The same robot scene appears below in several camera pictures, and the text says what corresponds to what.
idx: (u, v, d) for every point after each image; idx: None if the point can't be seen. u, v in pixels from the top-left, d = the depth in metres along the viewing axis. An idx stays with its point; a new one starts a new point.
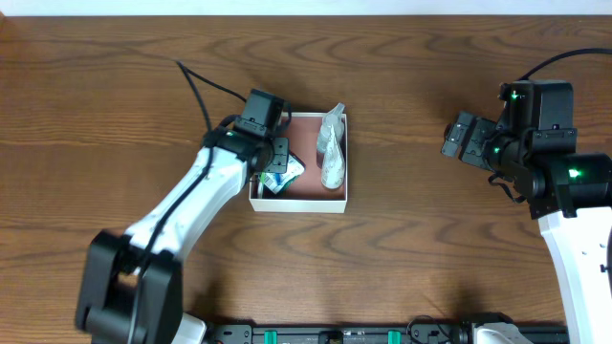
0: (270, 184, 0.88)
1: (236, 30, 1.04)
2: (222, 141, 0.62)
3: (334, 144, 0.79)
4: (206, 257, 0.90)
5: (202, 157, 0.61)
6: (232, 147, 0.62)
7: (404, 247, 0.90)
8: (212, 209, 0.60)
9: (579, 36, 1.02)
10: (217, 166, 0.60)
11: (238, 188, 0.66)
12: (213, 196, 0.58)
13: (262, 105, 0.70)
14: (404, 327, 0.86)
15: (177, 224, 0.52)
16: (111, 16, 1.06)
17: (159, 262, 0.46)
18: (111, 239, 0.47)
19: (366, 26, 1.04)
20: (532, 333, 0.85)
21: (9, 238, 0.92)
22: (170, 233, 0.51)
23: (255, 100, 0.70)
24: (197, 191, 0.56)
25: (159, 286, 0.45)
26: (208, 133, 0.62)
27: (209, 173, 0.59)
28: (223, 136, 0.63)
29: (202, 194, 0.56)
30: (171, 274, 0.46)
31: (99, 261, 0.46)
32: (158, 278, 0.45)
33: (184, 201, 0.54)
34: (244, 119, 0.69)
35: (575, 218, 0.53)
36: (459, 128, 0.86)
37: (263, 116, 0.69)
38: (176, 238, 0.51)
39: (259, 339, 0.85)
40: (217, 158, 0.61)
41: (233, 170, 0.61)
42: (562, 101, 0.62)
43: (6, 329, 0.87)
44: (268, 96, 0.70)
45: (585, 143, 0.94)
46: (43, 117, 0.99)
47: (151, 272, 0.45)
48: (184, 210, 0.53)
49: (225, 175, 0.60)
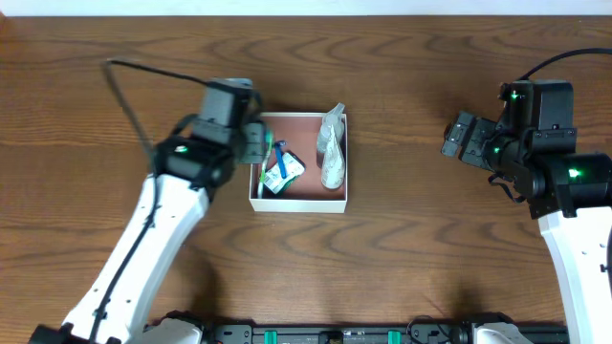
0: (270, 184, 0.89)
1: (236, 31, 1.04)
2: (173, 160, 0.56)
3: (334, 144, 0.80)
4: (206, 257, 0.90)
5: (148, 196, 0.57)
6: (187, 166, 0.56)
7: (404, 247, 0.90)
8: (168, 255, 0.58)
9: (578, 36, 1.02)
10: (165, 207, 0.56)
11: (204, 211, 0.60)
12: (162, 247, 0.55)
13: (224, 103, 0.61)
14: (404, 327, 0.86)
15: (120, 299, 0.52)
16: (111, 16, 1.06)
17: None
18: (51, 336, 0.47)
19: (366, 26, 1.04)
20: (532, 333, 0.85)
21: (9, 238, 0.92)
22: (113, 314, 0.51)
23: (214, 97, 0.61)
24: (141, 255, 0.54)
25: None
26: (159, 151, 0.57)
27: (155, 221, 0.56)
28: (174, 151, 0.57)
29: (144, 253, 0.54)
30: None
31: None
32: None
33: (125, 274, 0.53)
34: (202, 122, 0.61)
35: (574, 217, 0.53)
36: (459, 128, 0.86)
37: (223, 116, 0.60)
38: (120, 317, 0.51)
39: (259, 339, 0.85)
40: (163, 192, 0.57)
41: (185, 204, 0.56)
42: (562, 102, 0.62)
43: (6, 329, 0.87)
44: (228, 93, 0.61)
45: (585, 143, 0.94)
46: (43, 117, 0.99)
47: None
48: (128, 280, 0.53)
49: (176, 216, 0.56)
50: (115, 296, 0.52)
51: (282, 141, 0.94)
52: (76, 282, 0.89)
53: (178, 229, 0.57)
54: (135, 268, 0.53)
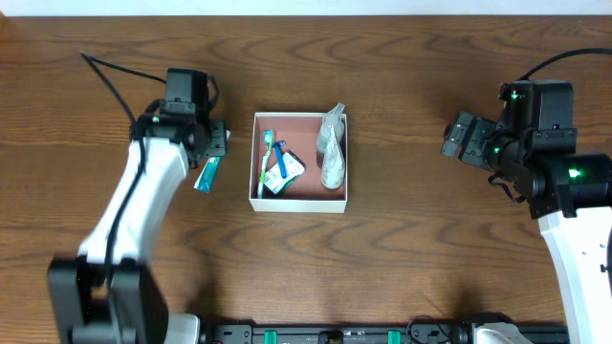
0: (269, 184, 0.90)
1: (236, 31, 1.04)
2: (152, 129, 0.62)
3: (334, 144, 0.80)
4: (206, 257, 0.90)
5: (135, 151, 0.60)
6: (166, 130, 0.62)
7: (404, 247, 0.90)
8: (162, 202, 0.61)
9: (579, 36, 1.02)
10: (153, 157, 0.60)
11: (183, 170, 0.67)
12: (157, 187, 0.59)
13: (185, 80, 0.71)
14: (404, 327, 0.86)
15: (128, 227, 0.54)
16: (111, 16, 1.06)
17: (120, 268, 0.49)
18: (66, 263, 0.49)
19: (366, 26, 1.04)
20: (533, 333, 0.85)
21: (9, 238, 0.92)
22: (123, 240, 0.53)
23: (175, 79, 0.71)
24: (140, 191, 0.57)
25: (129, 290, 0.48)
26: (136, 122, 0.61)
27: (147, 167, 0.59)
28: (152, 121, 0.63)
29: (143, 191, 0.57)
30: (139, 276, 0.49)
31: (62, 284, 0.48)
32: (126, 284, 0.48)
33: (129, 205, 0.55)
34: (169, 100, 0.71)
35: (575, 218, 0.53)
36: (459, 128, 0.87)
37: (187, 93, 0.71)
38: (132, 241, 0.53)
39: (259, 339, 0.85)
40: (150, 147, 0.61)
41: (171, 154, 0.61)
42: (562, 102, 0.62)
43: (6, 329, 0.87)
44: (187, 73, 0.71)
45: (586, 143, 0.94)
46: (43, 117, 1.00)
47: (117, 279, 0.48)
48: (132, 213, 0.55)
49: (165, 162, 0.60)
50: (123, 225, 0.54)
51: (282, 141, 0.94)
52: None
53: (167, 174, 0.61)
54: (137, 205, 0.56)
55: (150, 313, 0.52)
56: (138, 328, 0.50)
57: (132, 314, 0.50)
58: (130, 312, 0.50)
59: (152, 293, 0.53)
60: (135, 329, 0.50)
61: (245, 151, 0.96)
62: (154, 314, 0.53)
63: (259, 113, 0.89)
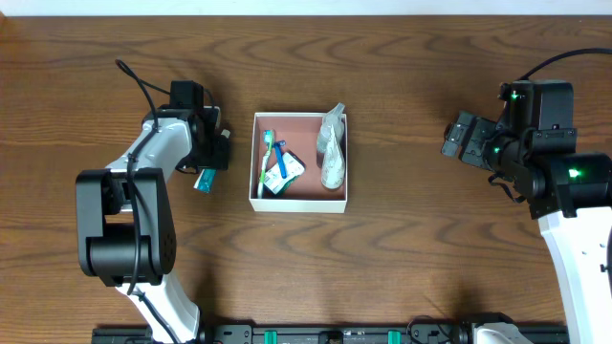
0: (270, 184, 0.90)
1: (236, 31, 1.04)
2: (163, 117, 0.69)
3: (334, 144, 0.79)
4: (206, 257, 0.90)
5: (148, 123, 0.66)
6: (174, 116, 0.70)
7: (404, 247, 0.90)
8: (173, 160, 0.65)
9: (579, 36, 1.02)
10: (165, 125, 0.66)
11: (189, 148, 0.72)
12: (168, 141, 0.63)
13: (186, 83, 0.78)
14: (404, 327, 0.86)
15: (145, 156, 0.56)
16: (111, 16, 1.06)
17: (139, 173, 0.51)
18: (91, 173, 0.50)
19: (366, 26, 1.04)
20: (533, 333, 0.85)
21: (9, 238, 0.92)
22: (142, 161, 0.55)
23: (177, 86, 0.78)
24: (154, 139, 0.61)
25: (149, 191, 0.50)
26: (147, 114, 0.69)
27: (159, 129, 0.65)
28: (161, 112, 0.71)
29: (158, 139, 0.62)
30: (159, 180, 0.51)
31: (87, 190, 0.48)
32: (146, 184, 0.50)
33: (146, 144, 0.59)
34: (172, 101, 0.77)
35: (575, 218, 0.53)
36: (459, 128, 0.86)
37: (188, 96, 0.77)
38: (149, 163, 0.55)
39: (259, 339, 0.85)
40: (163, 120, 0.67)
41: (181, 128, 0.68)
42: (561, 102, 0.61)
43: (6, 328, 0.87)
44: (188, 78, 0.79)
45: (585, 143, 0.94)
46: (43, 117, 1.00)
47: (139, 184, 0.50)
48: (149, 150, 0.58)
49: (174, 130, 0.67)
50: (141, 155, 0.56)
51: (282, 141, 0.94)
52: (76, 282, 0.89)
53: (177, 138, 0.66)
54: (153, 144, 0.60)
55: (166, 228, 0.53)
56: (155, 237, 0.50)
57: (150, 222, 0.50)
58: (151, 221, 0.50)
59: (167, 213, 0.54)
60: (151, 243, 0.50)
61: (245, 151, 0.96)
62: (168, 234, 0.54)
63: (259, 113, 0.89)
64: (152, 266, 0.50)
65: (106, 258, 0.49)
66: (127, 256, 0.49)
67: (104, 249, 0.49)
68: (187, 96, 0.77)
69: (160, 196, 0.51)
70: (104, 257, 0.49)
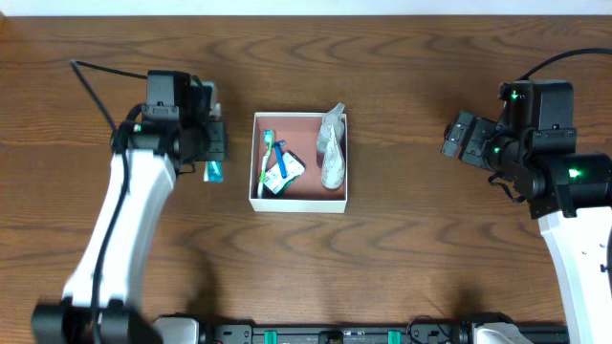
0: (269, 184, 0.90)
1: (235, 31, 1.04)
2: (134, 139, 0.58)
3: (334, 144, 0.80)
4: (206, 257, 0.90)
5: (119, 170, 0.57)
6: (150, 140, 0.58)
7: (404, 247, 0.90)
8: (151, 218, 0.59)
9: (579, 36, 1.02)
10: (136, 175, 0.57)
11: (174, 182, 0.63)
12: (143, 212, 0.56)
13: (166, 81, 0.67)
14: (404, 327, 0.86)
15: (115, 264, 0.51)
16: (111, 16, 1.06)
17: (107, 312, 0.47)
18: (50, 308, 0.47)
19: (366, 26, 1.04)
20: (533, 333, 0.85)
21: (9, 238, 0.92)
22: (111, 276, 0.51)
23: (155, 83, 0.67)
24: (125, 216, 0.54)
25: (118, 334, 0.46)
26: (116, 132, 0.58)
27: (130, 187, 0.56)
28: (132, 131, 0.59)
29: (130, 218, 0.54)
30: (127, 321, 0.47)
31: (47, 331, 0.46)
32: (114, 330, 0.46)
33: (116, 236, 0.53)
34: (150, 104, 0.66)
35: (575, 218, 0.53)
36: (459, 128, 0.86)
37: (169, 96, 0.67)
38: (119, 277, 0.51)
39: (259, 339, 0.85)
40: (133, 161, 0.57)
41: (154, 173, 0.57)
42: (561, 101, 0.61)
43: (6, 329, 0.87)
44: (167, 75, 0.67)
45: (585, 142, 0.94)
46: (42, 117, 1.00)
47: (104, 326, 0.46)
48: (117, 244, 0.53)
49: (148, 181, 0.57)
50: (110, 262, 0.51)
51: (282, 141, 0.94)
52: None
53: (154, 195, 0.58)
54: (122, 234, 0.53)
55: None
56: None
57: None
58: None
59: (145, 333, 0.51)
60: None
61: (245, 151, 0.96)
62: None
63: (259, 113, 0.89)
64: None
65: None
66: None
67: None
68: (168, 96, 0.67)
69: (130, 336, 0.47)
70: None
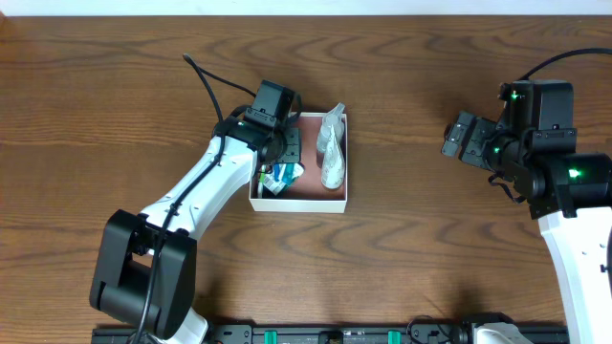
0: (270, 184, 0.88)
1: (236, 30, 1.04)
2: (233, 132, 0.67)
3: (334, 144, 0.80)
4: (207, 257, 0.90)
5: (216, 144, 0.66)
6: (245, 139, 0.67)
7: (404, 247, 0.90)
8: (226, 196, 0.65)
9: (579, 36, 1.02)
10: (229, 154, 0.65)
11: (249, 178, 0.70)
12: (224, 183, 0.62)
13: (274, 94, 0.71)
14: (404, 327, 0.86)
15: (191, 207, 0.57)
16: (111, 15, 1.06)
17: (172, 242, 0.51)
18: (127, 219, 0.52)
19: (366, 26, 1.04)
20: (533, 333, 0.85)
21: (9, 238, 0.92)
22: (185, 215, 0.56)
23: (265, 93, 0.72)
24: (209, 177, 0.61)
25: (174, 263, 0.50)
26: (222, 123, 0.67)
27: (221, 161, 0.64)
28: (235, 126, 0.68)
29: (212, 180, 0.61)
30: (185, 255, 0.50)
31: (116, 237, 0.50)
32: (173, 258, 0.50)
33: (196, 187, 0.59)
34: (254, 109, 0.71)
35: (575, 218, 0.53)
36: (459, 128, 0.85)
37: (272, 107, 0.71)
38: (188, 219, 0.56)
39: (259, 339, 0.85)
40: (229, 144, 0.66)
41: (244, 159, 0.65)
42: (562, 101, 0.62)
43: (6, 328, 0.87)
44: (279, 87, 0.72)
45: (585, 142, 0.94)
46: (43, 116, 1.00)
47: (166, 251, 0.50)
48: (195, 192, 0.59)
49: (236, 161, 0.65)
50: (187, 204, 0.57)
51: None
52: (76, 282, 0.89)
53: (236, 175, 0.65)
54: (204, 187, 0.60)
55: (181, 295, 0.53)
56: (165, 306, 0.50)
57: (163, 296, 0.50)
58: (164, 290, 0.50)
59: (189, 277, 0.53)
60: (161, 306, 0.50)
61: None
62: (184, 298, 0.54)
63: None
64: (155, 326, 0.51)
65: (119, 301, 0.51)
66: (136, 304, 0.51)
67: (120, 294, 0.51)
68: (272, 106, 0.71)
69: (182, 272, 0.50)
70: (119, 297, 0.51)
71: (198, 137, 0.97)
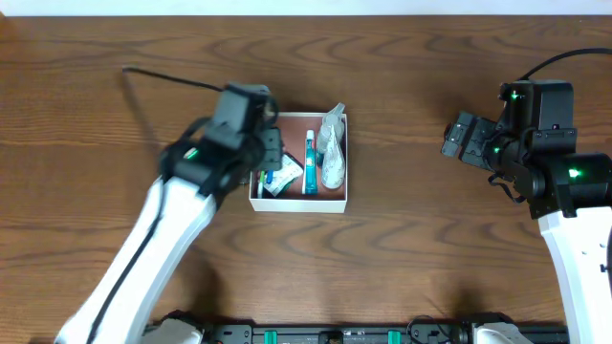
0: (270, 185, 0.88)
1: (236, 30, 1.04)
2: (182, 164, 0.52)
3: (334, 144, 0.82)
4: (207, 257, 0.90)
5: (153, 204, 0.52)
6: (198, 171, 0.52)
7: (404, 247, 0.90)
8: (176, 258, 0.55)
9: (579, 36, 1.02)
10: (169, 217, 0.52)
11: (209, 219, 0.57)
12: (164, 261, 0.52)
13: (240, 101, 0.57)
14: (404, 327, 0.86)
15: (122, 309, 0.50)
16: (111, 16, 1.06)
17: None
18: None
19: (366, 26, 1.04)
20: (533, 333, 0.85)
21: (9, 238, 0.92)
22: (113, 324, 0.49)
23: (228, 101, 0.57)
24: (142, 259, 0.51)
25: None
26: (168, 155, 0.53)
27: (158, 229, 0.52)
28: (185, 155, 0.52)
29: (147, 261, 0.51)
30: None
31: None
32: None
33: (126, 278, 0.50)
34: (213, 123, 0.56)
35: (574, 218, 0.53)
36: (459, 128, 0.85)
37: (237, 119, 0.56)
38: (120, 327, 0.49)
39: (259, 339, 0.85)
40: (170, 197, 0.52)
41: (185, 223, 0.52)
42: (562, 102, 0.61)
43: (7, 328, 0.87)
44: (245, 94, 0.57)
45: (585, 142, 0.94)
46: (43, 117, 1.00)
47: None
48: (126, 289, 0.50)
49: (179, 226, 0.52)
50: (117, 307, 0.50)
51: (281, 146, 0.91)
52: (76, 282, 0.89)
53: (182, 240, 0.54)
54: (138, 276, 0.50)
55: None
56: None
57: None
58: None
59: None
60: None
61: None
62: None
63: None
64: None
65: None
66: None
67: None
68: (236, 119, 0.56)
69: None
70: None
71: None
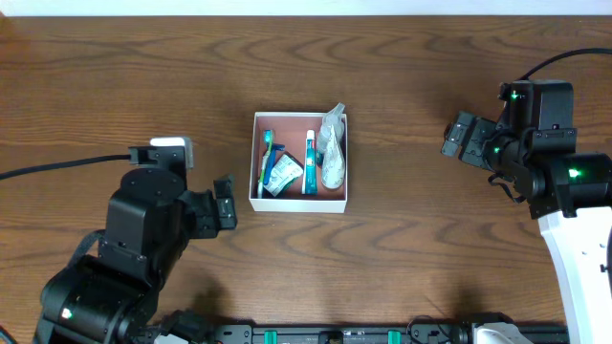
0: (270, 185, 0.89)
1: (236, 30, 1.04)
2: (69, 311, 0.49)
3: (335, 144, 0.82)
4: (207, 257, 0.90)
5: None
6: (90, 318, 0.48)
7: (404, 247, 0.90)
8: None
9: (578, 36, 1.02)
10: None
11: None
12: None
13: (134, 219, 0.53)
14: (404, 327, 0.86)
15: None
16: (111, 15, 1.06)
17: None
18: None
19: (366, 26, 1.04)
20: (533, 333, 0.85)
21: (9, 238, 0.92)
22: None
23: (122, 215, 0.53)
24: None
25: None
26: (53, 297, 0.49)
27: None
28: (73, 301, 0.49)
29: None
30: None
31: None
32: None
33: None
34: (113, 243, 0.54)
35: (575, 218, 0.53)
36: (459, 128, 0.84)
37: (136, 240, 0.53)
38: None
39: (259, 339, 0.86)
40: None
41: None
42: (561, 102, 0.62)
43: (7, 328, 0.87)
44: (140, 206, 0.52)
45: (585, 143, 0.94)
46: (43, 116, 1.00)
47: None
48: None
49: None
50: None
51: (282, 146, 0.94)
52: None
53: None
54: None
55: None
56: None
57: None
58: None
59: None
60: None
61: (246, 151, 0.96)
62: None
63: (258, 113, 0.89)
64: None
65: None
66: None
67: None
68: (134, 239, 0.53)
69: None
70: None
71: (198, 137, 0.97)
